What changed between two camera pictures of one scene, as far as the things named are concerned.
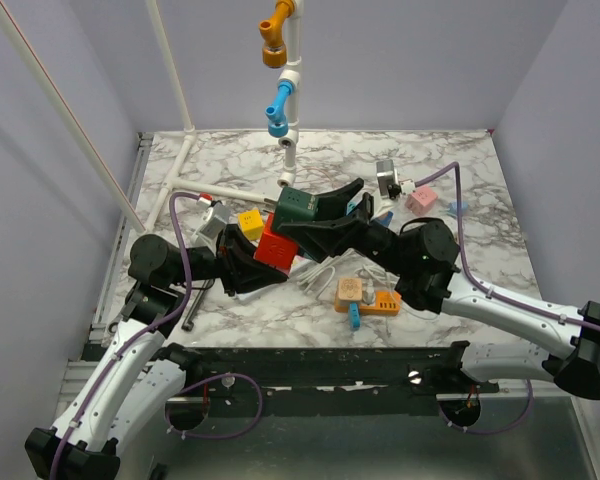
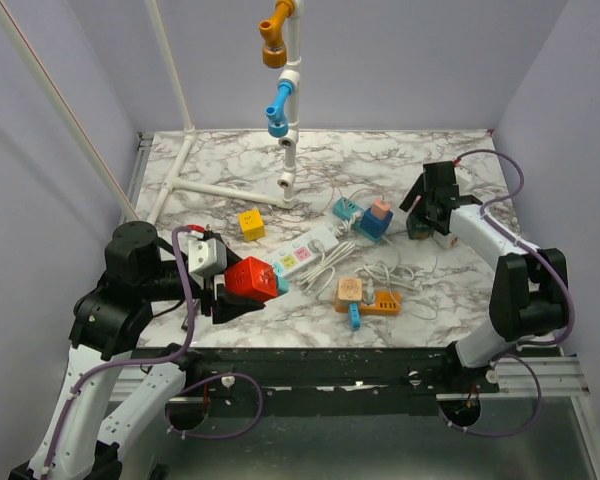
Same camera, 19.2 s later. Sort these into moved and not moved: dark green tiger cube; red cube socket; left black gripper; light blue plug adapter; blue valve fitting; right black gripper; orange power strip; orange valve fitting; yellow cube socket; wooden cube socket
Moved: right black gripper; left black gripper; dark green tiger cube; red cube socket
Not moved: light blue plug adapter; orange valve fitting; blue valve fitting; yellow cube socket; wooden cube socket; orange power strip
